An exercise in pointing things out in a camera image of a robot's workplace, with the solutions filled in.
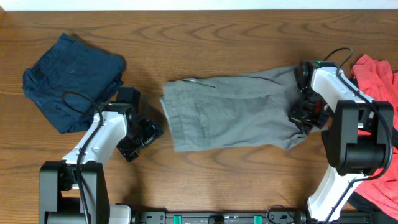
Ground black garment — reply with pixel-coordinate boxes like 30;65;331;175
346;77;398;224

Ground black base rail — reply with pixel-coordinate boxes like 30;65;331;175
130;205;319;224

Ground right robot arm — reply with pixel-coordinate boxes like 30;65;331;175
288;60;394;223

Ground red t-shirt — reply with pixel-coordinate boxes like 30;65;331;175
351;54;398;220

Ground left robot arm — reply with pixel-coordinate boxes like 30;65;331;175
39;103;162;223

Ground folded navy blue shorts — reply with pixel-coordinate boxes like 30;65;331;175
23;34;126;134

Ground grey shorts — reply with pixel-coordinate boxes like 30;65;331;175
159;64;329;153

